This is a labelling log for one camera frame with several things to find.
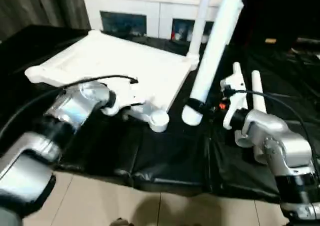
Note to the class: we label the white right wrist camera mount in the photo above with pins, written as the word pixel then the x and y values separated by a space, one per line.
pixel 233 85

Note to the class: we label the grey curtain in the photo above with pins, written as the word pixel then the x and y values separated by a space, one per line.
pixel 37 10

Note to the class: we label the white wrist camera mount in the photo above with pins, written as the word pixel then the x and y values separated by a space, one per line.
pixel 233 85
pixel 125 95

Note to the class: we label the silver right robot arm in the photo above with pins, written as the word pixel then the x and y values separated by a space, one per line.
pixel 282 145

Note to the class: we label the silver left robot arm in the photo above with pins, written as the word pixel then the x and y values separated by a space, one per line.
pixel 30 166

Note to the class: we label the dark rounded robot foot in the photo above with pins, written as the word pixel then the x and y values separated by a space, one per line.
pixel 120 222

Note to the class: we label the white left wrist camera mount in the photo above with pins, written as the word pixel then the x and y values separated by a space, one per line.
pixel 125 95

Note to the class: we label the black cabinet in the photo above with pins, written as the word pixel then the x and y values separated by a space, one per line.
pixel 280 10

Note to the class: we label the white plastic table top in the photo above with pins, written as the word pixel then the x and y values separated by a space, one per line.
pixel 112 68

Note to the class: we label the white plastic table leg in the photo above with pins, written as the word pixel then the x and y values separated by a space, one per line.
pixel 258 93
pixel 237 75
pixel 200 28
pixel 215 48

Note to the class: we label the small white cup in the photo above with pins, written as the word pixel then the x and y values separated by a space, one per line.
pixel 205 39

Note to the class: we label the black mat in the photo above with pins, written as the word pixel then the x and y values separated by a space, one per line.
pixel 162 155

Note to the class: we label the small red white container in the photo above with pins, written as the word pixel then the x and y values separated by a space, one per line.
pixel 176 36

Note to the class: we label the white cabinet with glass doors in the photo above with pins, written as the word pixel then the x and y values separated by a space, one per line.
pixel 150 8

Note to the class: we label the small tan label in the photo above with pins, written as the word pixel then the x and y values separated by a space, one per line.
pixel 270 40

